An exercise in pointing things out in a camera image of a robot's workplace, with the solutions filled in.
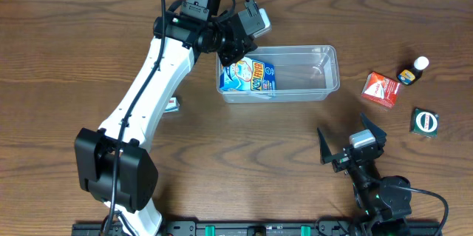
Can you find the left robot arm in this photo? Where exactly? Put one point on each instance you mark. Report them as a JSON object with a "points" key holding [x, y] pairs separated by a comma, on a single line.
{"points": [[113, 161]]}

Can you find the dark bottle white cap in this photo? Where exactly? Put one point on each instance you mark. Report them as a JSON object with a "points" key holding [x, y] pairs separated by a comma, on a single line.
{"points": [[410, 75]]}

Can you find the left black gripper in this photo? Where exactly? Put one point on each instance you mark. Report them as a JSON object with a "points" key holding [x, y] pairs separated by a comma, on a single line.
{"points": [[233, 49]]}

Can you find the blue fever patch box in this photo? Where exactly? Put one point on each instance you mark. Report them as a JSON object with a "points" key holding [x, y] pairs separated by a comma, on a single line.
{"points": [[248, 75]]}

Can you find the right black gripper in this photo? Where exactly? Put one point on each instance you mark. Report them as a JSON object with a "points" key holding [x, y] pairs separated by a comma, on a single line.
{"points": [[352, 152]]}

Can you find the red white medicine box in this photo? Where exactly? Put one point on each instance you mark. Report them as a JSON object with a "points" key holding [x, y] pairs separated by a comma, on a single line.
{"points": [[381, 90]]}

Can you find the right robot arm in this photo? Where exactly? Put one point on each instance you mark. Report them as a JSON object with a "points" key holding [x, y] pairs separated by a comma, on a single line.
{"points": [[385, 200]]}

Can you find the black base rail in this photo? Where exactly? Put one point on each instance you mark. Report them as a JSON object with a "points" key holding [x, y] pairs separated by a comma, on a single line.
{"points": [[321, 228]]}

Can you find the dark green square box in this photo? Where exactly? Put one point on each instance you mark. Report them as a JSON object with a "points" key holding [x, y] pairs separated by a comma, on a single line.
{"points": [[424, 122]]}

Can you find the white blue medicine box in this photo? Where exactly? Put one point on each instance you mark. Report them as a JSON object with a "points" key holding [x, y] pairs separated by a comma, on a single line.
{"points": [[173, 105]]}

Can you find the clear plastic container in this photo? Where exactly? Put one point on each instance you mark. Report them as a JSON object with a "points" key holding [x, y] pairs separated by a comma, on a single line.
{"points": [[303, 73]]}

